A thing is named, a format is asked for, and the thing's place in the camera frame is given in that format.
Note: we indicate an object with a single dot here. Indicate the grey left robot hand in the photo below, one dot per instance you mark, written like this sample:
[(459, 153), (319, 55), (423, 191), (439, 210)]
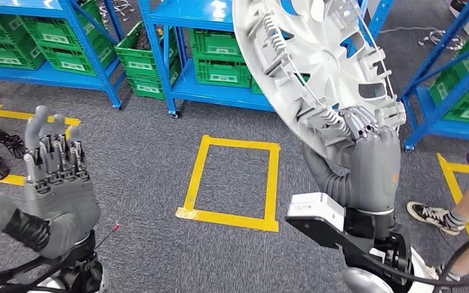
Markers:
[(64, 214)]

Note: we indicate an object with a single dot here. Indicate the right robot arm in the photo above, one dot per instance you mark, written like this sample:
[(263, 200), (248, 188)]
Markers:
[(360, 281)]

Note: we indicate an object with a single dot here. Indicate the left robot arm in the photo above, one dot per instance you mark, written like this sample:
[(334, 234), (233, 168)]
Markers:
[(80, 271)]

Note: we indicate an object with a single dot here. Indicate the blue metal shelf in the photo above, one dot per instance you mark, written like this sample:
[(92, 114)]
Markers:
[(48, 77), (432, 117), (218, 95)]

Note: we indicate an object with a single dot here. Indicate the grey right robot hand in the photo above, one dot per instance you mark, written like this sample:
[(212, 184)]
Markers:
[(374, 174)]

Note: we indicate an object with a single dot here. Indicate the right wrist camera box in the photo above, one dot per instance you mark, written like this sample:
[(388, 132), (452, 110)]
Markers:
[(315, 206)]

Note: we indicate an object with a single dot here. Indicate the yellow floor tape square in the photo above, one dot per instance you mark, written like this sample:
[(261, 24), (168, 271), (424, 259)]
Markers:
[(12, 115), (455, 188), (273, 182)]

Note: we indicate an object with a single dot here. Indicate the grey plastic wheel hubcap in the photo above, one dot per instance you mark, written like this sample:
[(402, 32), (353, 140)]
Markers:
[(319, 60)]

